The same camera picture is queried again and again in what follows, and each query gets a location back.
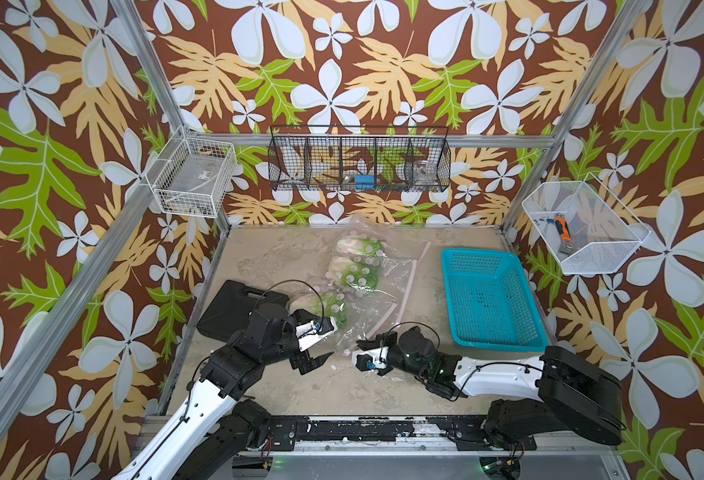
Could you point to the teal plastic basket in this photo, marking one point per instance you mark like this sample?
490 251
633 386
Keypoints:
490 303

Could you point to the orange black tool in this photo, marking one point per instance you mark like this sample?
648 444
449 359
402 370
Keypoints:
566 241

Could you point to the white wire basket left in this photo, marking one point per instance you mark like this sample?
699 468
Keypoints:
190 175

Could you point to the zip-top bag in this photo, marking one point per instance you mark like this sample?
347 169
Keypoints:
364 318
401 244
395 276

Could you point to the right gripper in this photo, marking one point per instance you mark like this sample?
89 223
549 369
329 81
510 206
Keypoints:
381 341

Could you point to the white wire basket right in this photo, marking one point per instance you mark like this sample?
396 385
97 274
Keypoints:
605 232

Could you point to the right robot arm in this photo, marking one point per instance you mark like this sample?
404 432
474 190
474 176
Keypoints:
555 391

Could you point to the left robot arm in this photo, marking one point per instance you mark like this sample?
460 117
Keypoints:
229 372

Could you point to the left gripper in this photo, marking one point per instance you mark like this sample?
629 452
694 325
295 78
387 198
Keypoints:
307 362

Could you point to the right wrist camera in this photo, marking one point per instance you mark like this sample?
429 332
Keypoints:
371 361

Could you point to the black plastic case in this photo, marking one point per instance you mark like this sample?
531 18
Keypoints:
230 309

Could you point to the blue small box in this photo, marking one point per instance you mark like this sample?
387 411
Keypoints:
364 182

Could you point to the white wire basket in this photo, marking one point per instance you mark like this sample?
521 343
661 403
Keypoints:
605 232
190 175

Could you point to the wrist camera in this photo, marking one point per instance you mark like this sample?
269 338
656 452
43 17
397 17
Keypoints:
371 361
311 333

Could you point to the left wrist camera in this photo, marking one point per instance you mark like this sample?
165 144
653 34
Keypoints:
311 333

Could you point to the black wire basket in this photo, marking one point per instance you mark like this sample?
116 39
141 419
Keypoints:
401 158

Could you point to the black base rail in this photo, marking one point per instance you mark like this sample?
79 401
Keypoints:
465 432

